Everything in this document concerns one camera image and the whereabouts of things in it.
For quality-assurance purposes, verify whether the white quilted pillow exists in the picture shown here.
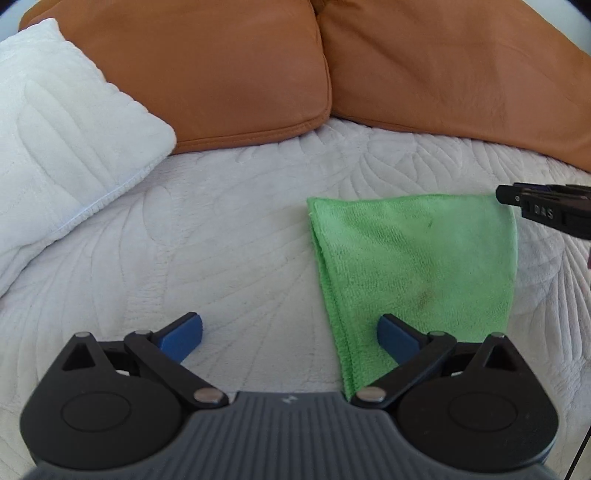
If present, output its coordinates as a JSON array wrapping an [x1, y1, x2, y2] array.
[[0, 17, 177, 298]]

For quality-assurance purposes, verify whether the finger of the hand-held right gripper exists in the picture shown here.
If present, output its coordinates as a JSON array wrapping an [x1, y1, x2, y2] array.
[[517, 183, 591, 197], [497, 184, 561, 206]]

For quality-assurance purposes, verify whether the white quilted blanket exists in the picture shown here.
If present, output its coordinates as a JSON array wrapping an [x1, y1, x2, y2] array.
[[0, 117, 591, 480]]

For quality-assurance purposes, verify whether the thin black cable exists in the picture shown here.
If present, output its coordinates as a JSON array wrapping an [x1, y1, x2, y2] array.
[[567, 415, 591, 480]]

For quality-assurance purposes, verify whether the brown leather cushion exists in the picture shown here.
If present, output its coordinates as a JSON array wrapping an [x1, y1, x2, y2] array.
[[311, 0, 591, 174], [18, 0, 333, 155]]

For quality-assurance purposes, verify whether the green microfiber towel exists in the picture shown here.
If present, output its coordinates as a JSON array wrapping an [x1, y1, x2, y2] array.
[[307, 194, 519, 400]]

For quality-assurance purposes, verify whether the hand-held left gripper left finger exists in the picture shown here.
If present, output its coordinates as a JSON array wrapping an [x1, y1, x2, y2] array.
[[61, 312, 228, 409]]

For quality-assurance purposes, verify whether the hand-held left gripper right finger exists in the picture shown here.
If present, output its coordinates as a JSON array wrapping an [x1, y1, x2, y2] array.
[[351, 314, 528, 409]]

